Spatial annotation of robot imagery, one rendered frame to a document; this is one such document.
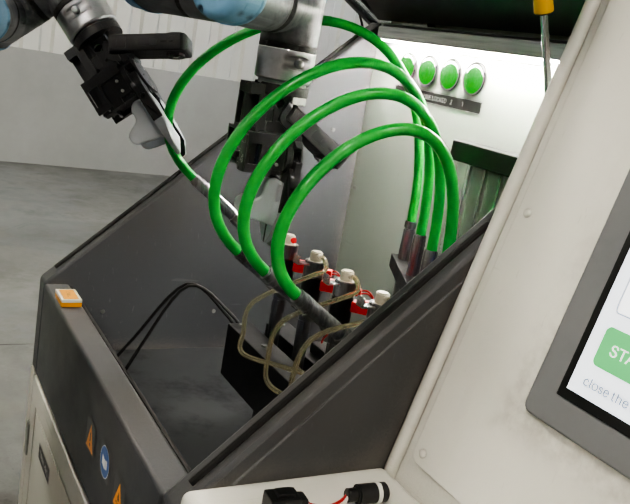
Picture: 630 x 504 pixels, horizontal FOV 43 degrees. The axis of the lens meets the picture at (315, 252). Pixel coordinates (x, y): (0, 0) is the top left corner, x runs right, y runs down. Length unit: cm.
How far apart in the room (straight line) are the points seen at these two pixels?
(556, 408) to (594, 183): 20
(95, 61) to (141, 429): 54
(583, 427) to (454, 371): 16
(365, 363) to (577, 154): 28
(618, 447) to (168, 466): 43
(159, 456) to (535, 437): 38
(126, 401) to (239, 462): 24
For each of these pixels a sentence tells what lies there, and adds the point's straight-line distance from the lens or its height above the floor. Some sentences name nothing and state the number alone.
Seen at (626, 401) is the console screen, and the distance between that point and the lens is 66.
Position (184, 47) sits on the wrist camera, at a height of 135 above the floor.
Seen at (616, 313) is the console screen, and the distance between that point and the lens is 68.
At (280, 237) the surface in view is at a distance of 81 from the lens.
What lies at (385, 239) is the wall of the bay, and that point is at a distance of 139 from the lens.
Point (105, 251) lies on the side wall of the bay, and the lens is 135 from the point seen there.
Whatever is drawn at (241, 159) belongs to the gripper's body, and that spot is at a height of 123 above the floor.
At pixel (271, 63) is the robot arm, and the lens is 102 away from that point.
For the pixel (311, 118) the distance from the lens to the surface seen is 89.
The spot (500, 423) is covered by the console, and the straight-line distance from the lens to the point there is 74.
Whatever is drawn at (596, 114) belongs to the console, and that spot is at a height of 137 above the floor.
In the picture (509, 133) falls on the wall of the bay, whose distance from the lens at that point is 117.
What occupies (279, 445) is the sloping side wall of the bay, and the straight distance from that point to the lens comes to 78.
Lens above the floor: 137
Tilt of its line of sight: 14 degrees down
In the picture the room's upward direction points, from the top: 10 degrees clockwise
